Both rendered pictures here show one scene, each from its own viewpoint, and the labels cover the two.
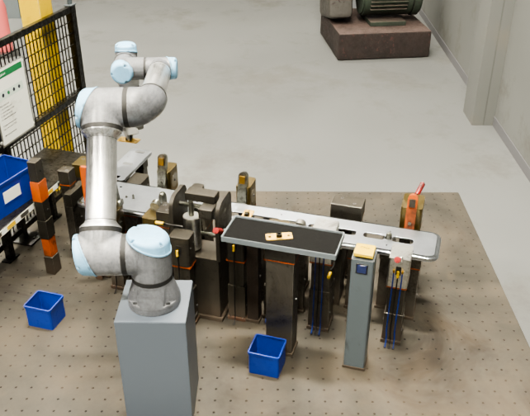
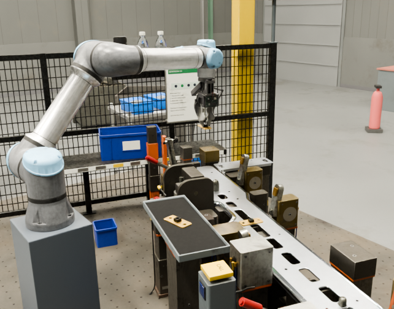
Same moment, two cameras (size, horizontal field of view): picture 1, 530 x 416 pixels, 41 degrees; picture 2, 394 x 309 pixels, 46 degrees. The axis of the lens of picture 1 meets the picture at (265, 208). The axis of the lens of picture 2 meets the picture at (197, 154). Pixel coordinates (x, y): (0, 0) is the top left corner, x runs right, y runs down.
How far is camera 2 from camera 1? 171 cm
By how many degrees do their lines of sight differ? 50
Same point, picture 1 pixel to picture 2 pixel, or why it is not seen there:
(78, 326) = (110, 254)
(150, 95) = (115, 48)
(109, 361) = not seen: hidden behind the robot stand
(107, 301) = (147, 251)
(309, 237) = (196, 233)
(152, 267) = (27, 181)
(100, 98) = (86, 45)
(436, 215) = not seen: outside the picture
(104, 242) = (21, 149)
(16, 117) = (185, 106)
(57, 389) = not seen: hidden behind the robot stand
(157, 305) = (29, 219)
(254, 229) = (175, 209)
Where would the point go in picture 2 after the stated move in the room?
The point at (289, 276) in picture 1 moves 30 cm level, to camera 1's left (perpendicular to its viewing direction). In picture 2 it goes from (174, 269) to (124, 232)
